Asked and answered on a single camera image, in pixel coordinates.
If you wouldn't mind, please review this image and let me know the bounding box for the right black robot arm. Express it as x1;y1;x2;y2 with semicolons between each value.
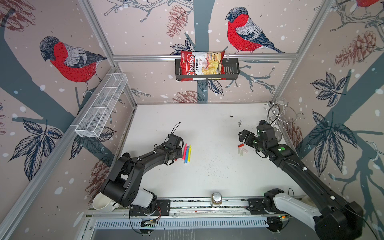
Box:
239;120;364;240

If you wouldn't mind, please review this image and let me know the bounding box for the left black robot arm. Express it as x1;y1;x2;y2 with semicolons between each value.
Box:
101;134;184;207

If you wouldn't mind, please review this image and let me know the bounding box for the pink pen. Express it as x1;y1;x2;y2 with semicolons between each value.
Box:
182;144;188;162

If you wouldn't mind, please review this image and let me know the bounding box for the yellow pen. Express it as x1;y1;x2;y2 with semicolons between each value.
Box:
186;145;192;163

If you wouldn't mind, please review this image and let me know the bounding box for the blue pen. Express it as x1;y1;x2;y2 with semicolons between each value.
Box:
183;144;190;164

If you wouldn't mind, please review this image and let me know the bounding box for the chrome spiral glass holder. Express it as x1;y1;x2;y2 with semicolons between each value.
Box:
264;97;306;142

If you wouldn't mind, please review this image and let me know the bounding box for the red cassava chips bag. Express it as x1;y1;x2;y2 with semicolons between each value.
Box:
180;51;225;82

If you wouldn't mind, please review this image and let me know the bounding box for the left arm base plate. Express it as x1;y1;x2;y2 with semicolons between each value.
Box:
130;200;171;217

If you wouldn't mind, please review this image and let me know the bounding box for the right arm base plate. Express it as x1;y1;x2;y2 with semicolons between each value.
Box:
246;198;288;216

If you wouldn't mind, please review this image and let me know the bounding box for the black wire basket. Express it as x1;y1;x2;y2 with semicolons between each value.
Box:
175;58;240;82

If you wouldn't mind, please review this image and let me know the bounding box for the white mesh wall shelf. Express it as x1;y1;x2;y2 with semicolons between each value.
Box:
75;73;128;138

